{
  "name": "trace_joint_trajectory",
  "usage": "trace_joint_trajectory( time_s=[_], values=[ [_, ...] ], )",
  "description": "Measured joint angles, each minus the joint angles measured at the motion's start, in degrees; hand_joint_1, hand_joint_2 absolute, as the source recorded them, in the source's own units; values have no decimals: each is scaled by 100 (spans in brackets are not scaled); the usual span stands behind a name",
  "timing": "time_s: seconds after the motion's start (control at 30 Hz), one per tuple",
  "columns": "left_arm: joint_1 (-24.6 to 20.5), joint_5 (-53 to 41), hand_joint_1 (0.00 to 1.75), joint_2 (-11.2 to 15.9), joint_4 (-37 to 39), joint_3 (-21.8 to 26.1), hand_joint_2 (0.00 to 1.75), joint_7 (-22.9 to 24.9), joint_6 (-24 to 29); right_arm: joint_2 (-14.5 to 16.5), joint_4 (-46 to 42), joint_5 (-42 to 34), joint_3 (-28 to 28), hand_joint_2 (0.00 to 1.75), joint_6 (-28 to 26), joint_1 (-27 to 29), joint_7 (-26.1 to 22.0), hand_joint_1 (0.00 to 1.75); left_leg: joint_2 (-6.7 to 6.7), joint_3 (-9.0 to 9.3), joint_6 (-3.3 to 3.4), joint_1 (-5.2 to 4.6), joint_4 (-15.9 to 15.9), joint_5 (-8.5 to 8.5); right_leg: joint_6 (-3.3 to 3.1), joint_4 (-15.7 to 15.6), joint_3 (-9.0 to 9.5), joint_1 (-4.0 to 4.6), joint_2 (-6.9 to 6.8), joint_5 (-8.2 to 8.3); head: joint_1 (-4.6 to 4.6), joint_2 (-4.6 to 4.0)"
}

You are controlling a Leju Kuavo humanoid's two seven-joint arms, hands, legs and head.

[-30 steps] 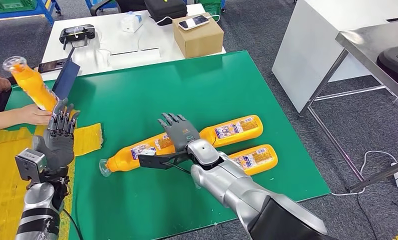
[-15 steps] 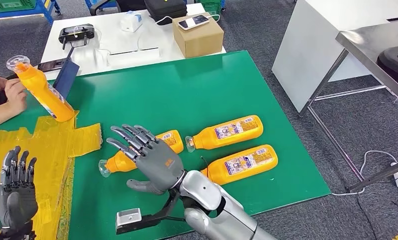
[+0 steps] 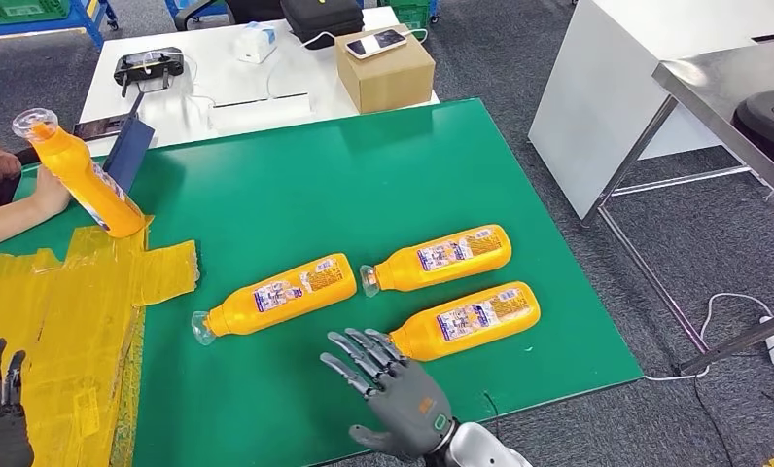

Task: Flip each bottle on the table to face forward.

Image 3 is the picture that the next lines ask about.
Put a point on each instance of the white cabinet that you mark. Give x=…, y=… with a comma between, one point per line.
x=593, y=103

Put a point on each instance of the black smartphone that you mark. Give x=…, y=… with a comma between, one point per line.
x=100, y=127

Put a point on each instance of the person's right hand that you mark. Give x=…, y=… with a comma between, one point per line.
x=49, y=193

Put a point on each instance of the blue cart frame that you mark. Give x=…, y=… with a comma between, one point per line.
x=184, y=5

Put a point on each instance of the navy blue folded cover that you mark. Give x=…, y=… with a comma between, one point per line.
x=132, y=151

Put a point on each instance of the white table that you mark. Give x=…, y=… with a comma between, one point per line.
x=232, y=71

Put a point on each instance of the yellow tape patch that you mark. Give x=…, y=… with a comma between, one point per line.
x=71, y=322

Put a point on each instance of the orange detergent bottle clear cap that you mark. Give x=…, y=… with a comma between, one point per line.
x=264, y=316
x=438, y=341
x=84, y=177
x=413, y=274

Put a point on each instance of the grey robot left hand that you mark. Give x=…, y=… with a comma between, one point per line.
x=0, y=438

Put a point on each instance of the blue cart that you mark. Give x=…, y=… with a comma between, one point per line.
x=39, y=24

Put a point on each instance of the cardboard box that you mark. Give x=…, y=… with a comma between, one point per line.
x=390, y=84

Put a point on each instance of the green table mat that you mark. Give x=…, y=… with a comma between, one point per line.
x=361, y=187

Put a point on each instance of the stainless steel table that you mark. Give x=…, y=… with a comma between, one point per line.
x=722, y=84

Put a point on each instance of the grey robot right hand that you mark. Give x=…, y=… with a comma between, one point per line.
x=406, y=406

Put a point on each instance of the small white box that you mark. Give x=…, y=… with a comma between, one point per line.
x=253, y=44

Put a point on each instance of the black office chair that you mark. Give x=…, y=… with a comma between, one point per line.
x=248, y=8

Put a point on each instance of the white smartphone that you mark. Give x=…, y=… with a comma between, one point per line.
x=376, y=44

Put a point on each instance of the black zipper case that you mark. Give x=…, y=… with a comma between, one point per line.
x=322, y=18

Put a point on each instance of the green plastic crate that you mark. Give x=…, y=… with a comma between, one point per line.
x=23, y=8
x=407, y=11

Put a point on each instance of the black remote controller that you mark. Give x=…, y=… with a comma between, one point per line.
x=148, y=64

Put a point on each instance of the black chair seat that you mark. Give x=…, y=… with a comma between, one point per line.
x=773, y=125

